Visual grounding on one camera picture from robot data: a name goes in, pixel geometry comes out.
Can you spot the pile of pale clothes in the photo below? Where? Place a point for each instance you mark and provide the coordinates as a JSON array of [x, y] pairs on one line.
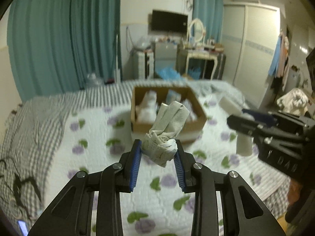
[[292, 100]]

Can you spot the dark suitcase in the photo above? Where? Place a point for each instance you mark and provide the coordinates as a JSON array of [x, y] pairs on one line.
[[219, 65]]

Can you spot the pale grey cloth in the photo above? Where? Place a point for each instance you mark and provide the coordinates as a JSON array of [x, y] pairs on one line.
[[169, 123]]

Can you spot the floral white quilt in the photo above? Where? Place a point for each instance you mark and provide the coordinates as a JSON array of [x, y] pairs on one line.
[[93, 157]]

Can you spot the clear water bottle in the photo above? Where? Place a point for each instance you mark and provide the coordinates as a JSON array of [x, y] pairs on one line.
[[93, 80]]

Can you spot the white louvred wardrobe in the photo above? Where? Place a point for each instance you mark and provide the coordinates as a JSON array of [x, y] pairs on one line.
[[251, 54]]

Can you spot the silver small fridge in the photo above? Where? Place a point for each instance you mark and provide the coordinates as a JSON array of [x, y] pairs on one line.
[[165, 54]]

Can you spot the teal curtain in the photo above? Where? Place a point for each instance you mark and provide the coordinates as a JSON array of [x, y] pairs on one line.
[[96, 34], [41, 41], [208, 12]]

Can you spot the white dressing table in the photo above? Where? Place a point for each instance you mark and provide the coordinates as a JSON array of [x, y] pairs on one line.
[[200, 54]]

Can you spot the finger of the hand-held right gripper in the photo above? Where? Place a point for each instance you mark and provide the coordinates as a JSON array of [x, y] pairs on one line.
[[243, 126], [258, 118]]

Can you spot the black wall television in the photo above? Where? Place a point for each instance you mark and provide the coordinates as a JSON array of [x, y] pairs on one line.
[[169, 21]]

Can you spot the clear plastic bag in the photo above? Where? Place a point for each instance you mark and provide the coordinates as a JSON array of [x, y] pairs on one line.
[[144, 42]]

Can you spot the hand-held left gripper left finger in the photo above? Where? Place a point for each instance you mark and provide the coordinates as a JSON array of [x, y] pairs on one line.
[[135, 162]]

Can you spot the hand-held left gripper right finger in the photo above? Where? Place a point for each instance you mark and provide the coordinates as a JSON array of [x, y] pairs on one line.
[[179, 167]]

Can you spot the smartphone with lit screen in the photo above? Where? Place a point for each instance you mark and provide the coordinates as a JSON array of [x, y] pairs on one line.
[[22, 228]]

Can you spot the white oval vanity mirror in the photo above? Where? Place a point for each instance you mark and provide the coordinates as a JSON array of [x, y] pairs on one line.
[[196, 30]]

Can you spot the brown cardboard box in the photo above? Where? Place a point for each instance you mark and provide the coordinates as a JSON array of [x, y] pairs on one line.
[[140, 127]]

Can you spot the white cloth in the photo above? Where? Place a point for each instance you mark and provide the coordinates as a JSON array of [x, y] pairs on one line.
[[243, 148]]

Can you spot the white ribbed suitcase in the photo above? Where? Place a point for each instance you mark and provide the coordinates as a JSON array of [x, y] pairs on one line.
[[142, 64]]

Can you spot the hanging pale clothes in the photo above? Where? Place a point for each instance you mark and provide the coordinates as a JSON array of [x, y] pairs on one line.
[[285, 59]]

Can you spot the blue plastic bag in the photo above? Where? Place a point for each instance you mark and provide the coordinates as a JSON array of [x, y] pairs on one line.
[[169, 73]]

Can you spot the white socks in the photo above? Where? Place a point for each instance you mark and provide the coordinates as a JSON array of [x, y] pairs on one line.
[[147, 103]]

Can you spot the hanging blue garment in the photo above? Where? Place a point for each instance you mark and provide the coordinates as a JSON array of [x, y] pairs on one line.
[[274, 59]]

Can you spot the bed with floral quilt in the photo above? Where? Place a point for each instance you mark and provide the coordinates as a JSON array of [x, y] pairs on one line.
[[37, 132]]

